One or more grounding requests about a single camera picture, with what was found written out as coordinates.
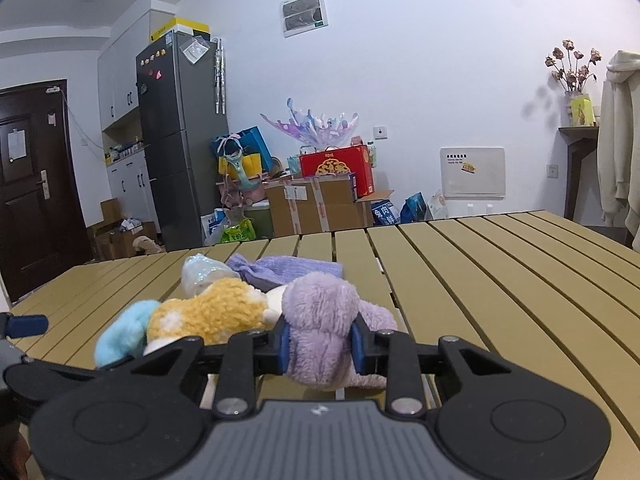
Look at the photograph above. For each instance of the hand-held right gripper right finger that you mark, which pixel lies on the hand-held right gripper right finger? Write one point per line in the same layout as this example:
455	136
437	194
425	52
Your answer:
357	347

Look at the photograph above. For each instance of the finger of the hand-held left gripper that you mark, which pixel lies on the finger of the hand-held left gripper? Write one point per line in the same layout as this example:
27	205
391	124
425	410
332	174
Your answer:
30	326

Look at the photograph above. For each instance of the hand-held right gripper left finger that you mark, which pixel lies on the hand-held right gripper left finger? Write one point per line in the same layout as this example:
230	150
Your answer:
285	347

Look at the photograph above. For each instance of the purple plush toy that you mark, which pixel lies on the purple plush toy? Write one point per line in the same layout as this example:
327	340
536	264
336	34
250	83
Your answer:
325	320

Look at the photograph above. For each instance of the yellow and blue plush toy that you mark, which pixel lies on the yellow and blue plush toy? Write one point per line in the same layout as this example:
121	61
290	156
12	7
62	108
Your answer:
215	310

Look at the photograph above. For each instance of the purple towel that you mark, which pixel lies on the purple towel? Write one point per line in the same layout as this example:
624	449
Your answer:
290	267

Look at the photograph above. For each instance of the clear iridescent plastic wrapper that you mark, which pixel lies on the clear iridescent plastic wrapper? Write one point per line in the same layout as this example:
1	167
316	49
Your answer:
205	272

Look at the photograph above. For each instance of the open brown cardboard box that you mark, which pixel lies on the open brown cardboard box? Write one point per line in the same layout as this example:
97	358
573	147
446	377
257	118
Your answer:
117	240

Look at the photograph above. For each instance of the green snack bag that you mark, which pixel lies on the green snack bag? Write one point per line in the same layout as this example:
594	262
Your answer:
239	232

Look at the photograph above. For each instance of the dark brown door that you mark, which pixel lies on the dark brown door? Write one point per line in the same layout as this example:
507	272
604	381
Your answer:
40	200

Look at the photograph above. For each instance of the green storage box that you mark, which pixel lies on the green storage box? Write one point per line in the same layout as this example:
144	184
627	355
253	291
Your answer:
260	220

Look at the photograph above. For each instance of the cardboard box with red tape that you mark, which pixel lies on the cardboard box with red tape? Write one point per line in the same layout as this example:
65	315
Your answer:
292	217
345	210

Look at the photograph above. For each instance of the blue bag with white label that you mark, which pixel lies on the blue bag with white label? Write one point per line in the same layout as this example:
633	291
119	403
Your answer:
386	214

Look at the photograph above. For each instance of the white and blue bag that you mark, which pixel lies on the white and blue bag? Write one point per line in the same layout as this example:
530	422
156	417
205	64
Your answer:
212	227

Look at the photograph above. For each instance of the tan fuzzy slipper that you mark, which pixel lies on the tan fuzzy slipper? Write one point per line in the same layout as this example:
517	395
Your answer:
147	246

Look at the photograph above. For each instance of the blue pet food bag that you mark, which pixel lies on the blue pet food bag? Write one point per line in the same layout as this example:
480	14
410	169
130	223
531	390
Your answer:
412	207

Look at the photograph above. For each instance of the khaki folding table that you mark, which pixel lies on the khaki folding table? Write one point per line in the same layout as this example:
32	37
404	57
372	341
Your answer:
500	285

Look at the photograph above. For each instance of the pink bag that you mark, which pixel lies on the pink bag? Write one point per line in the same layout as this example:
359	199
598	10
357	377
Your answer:
247	195

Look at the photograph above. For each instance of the white plastic bag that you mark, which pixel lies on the white plastic bag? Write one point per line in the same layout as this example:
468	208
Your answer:
437	205

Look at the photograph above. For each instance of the white base cabinet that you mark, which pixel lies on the white base cabinet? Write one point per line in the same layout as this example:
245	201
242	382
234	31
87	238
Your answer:
132	190

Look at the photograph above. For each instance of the red gift box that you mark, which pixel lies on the red gift box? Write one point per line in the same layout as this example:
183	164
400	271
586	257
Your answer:
335	167

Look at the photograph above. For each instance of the white paper notice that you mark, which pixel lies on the white paper notice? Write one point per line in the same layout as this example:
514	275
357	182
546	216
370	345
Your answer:
16	145

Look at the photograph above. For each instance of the yellow gift bag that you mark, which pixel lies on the yellow gift bag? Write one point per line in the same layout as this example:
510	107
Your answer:
252	164

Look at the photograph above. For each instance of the row of small bottles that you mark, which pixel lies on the row of small bottles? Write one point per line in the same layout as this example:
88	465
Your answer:
125	150

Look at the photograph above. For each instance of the blue gift bag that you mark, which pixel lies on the blue gift bag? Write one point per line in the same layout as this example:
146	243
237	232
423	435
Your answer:
255	142

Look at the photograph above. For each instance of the grey refrigerator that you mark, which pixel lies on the grey refrigerator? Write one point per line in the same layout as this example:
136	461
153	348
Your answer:
180	160

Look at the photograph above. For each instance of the iridescent flower-shaped decoration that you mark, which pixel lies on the iridescent flower-shaped decoration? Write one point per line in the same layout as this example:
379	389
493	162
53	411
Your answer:
310	127

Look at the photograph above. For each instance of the iridescent wrapping roll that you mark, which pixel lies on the iridescent wrapping roll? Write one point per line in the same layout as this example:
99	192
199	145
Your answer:
219	75

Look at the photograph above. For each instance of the dark wooden side table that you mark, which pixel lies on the dark wooden side table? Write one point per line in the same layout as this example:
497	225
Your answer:
580	132

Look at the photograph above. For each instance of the clear plastic document sleeve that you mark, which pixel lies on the clear plastic document sleeve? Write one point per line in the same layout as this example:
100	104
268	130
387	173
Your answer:
194	49

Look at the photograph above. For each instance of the cream hooded garment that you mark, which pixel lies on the cream hooded garment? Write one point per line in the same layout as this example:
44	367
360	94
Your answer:
620	160

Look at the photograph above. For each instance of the white electrical panel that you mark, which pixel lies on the white electrical panel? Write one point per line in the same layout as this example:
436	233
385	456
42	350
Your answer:
302	12

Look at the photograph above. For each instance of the yellow box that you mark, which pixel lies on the yellow box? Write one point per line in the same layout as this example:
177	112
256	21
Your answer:
185	25

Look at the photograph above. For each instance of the dried flower bouquet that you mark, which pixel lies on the dried flower bouquet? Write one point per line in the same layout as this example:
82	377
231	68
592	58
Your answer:
575	67

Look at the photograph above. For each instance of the white wall panel heater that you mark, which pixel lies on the white wall panel heater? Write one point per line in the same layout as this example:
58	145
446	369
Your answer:
472	172

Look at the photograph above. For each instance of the white wall socket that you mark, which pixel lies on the white wall socket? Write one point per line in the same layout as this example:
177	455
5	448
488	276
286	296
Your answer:
382	132
552	171

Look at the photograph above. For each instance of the white wall cabinet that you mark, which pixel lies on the white wall cabinet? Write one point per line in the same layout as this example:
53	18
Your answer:
122	85

